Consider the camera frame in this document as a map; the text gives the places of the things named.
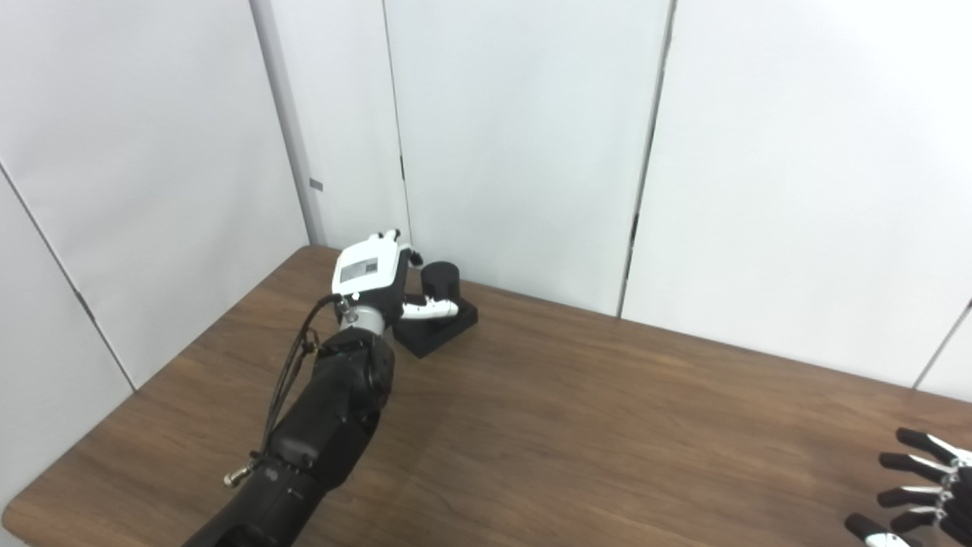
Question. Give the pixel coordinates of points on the black peg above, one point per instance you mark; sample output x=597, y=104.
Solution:
x=444, y=330

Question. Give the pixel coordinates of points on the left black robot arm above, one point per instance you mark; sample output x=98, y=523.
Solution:
x=319, y=433

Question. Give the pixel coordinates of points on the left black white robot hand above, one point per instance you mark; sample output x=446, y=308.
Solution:
x=364, y=270

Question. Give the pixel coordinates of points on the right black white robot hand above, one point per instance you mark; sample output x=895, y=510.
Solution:
x=957, y=494

